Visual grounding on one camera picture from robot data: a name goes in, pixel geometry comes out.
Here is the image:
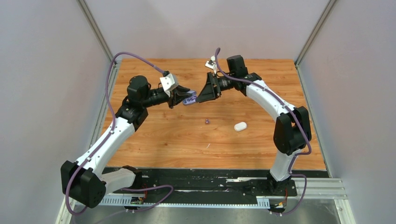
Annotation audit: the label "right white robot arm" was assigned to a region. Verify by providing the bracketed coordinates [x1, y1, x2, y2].
[196, 55, 312, 195]

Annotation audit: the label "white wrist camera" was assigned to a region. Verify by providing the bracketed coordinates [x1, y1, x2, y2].
[160, 71, 179, 97]
[205, 56, 218, 75]

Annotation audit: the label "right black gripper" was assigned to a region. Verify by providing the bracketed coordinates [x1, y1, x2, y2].
[197, 71, 236, 102]

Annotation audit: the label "right aluminium frame post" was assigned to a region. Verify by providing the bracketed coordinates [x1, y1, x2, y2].
[295, 0, 339, 75]

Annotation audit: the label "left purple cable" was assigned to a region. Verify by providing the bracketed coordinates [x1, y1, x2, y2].
[65, 52, 175, 216]

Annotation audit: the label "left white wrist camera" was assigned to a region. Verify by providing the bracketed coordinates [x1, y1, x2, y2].
[160, 71, 179, 97]

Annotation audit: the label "aluminium frame post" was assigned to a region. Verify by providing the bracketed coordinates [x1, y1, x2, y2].
[77, 0, 120, 78]
[295, 0, 339, 75]

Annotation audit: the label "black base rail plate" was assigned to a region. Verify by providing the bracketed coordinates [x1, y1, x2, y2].
[141, 168, 297, 204]

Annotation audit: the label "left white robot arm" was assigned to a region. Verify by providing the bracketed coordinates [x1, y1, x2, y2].
[61, 74, 192, 208]

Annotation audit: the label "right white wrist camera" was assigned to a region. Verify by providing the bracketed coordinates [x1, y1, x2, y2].
[205, 56, 218, 75]

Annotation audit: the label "white earbud charging case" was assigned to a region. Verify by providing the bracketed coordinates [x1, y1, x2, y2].
[234, 122, 247, 132]

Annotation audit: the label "left aluminium frame post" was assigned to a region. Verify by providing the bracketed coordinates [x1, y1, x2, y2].
[77, 0, 120, 78]

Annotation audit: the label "blue-grey earbud case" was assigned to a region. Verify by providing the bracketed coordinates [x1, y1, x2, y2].
[182, 90, 197, 106]

